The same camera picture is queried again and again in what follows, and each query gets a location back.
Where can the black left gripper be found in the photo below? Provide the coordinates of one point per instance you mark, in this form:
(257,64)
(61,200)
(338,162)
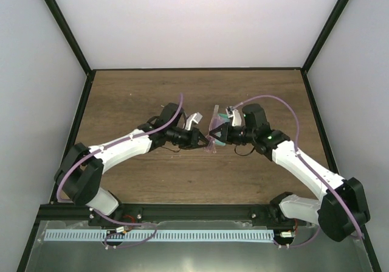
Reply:
(193,139)

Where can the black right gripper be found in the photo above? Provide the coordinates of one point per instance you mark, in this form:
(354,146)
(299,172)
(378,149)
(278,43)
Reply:
(227,126)

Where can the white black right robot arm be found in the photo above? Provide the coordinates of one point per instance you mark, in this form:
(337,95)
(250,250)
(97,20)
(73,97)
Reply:
(339,207)

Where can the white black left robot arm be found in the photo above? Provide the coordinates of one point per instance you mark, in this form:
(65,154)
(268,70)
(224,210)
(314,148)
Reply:
(80,174)

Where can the light blue slotted strip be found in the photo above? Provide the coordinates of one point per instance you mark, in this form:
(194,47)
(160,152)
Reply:
(95,235)

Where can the metal front plate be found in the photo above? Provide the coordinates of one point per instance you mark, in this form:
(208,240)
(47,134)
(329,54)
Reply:
(310,252)

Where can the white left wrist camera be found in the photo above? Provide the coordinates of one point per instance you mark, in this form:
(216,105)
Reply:
(193,120)

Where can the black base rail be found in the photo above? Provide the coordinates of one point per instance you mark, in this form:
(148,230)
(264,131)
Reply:
(267,215)

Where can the black enclosure frame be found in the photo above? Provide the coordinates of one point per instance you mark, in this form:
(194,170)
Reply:
(45,92)

